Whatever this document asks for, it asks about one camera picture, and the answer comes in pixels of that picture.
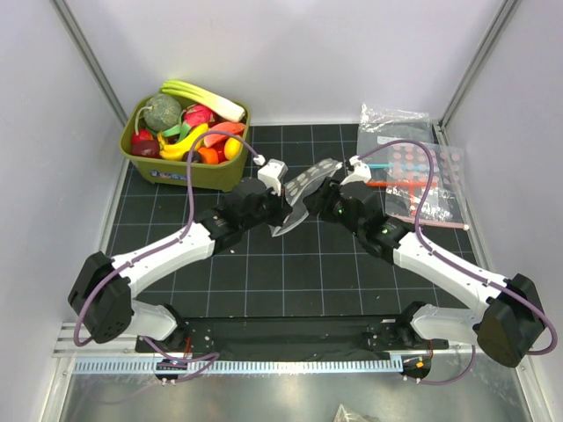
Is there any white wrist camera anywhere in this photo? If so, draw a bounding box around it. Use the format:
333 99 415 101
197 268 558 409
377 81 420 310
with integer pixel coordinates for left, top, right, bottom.
258 158 288 196
340 156 371 186

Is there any green melon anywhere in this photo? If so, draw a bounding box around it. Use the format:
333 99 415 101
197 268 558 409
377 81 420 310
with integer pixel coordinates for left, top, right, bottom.
143 93 182 132

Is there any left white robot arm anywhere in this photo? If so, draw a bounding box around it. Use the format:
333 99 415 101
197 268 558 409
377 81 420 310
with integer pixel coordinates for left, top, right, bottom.
68 178 295 352

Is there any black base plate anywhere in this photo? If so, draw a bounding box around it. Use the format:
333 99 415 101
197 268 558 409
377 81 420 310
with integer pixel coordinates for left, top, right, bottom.
155 315 448 360

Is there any green white leek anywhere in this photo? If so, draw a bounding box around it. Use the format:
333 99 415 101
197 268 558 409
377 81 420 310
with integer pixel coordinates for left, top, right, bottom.
160 80 246 122

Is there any clear crumpled bag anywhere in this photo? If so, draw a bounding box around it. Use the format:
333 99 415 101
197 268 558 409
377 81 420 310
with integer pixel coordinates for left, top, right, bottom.
356 104 434 154

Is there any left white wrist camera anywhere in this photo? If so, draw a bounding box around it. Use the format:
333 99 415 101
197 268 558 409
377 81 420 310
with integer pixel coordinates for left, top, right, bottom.
258 158 288 196

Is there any purple cable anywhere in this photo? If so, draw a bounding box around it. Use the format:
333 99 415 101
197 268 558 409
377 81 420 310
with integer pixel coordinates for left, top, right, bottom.
72 130 265 348
351 140 559 356

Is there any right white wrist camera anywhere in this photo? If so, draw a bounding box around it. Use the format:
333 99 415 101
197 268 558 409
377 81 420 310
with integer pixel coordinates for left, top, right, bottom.
340 156 371 186

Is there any dotted zip top bag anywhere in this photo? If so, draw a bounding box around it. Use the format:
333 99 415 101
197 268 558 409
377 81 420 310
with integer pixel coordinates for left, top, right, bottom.
270 158 342 237

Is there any pink zipper bag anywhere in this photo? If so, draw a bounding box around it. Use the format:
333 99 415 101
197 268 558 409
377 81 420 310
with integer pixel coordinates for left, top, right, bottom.
384 180 470 230

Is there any dark red apple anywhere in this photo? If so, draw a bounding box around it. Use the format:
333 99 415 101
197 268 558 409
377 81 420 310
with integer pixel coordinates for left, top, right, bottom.
130 140 161 159

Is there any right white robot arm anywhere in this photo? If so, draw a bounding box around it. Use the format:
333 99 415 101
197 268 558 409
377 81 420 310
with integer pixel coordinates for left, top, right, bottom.
303 178 554 367

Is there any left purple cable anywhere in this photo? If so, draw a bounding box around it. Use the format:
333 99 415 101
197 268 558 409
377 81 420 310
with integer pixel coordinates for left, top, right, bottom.
72 130 265 348

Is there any yellow lemon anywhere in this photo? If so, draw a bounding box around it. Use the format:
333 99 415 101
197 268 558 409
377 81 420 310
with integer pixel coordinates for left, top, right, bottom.
223 137 242 161

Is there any orange fruit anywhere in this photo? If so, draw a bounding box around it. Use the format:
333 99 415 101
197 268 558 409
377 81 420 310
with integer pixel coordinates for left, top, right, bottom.
197 147 220 165

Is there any orange blue zipper bag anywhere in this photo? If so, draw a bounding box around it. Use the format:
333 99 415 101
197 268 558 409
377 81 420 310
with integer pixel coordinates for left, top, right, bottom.
363 139 464 193

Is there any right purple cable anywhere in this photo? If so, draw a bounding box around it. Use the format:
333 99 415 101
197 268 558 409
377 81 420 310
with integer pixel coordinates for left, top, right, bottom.
351 140 559 356

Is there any pink dragon fruit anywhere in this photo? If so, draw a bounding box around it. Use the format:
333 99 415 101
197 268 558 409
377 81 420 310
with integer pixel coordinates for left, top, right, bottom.
183 104 217 129

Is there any red strawberry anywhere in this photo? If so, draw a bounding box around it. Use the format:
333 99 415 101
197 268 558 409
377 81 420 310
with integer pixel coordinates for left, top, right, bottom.
131 129 154 146

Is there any yellow banana bunch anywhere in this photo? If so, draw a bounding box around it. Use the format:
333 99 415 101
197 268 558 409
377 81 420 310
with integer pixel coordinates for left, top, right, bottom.
157 123 209 161

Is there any white cable duct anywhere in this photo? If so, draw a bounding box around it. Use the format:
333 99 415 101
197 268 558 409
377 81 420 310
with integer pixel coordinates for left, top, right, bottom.
72 355 403 375

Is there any watermelon slice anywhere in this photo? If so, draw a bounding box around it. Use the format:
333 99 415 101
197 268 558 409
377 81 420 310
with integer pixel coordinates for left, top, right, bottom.
203 121 245 148

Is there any olive green plastic bin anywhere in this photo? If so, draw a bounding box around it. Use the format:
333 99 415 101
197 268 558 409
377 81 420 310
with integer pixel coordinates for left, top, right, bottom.
120 94 249 192

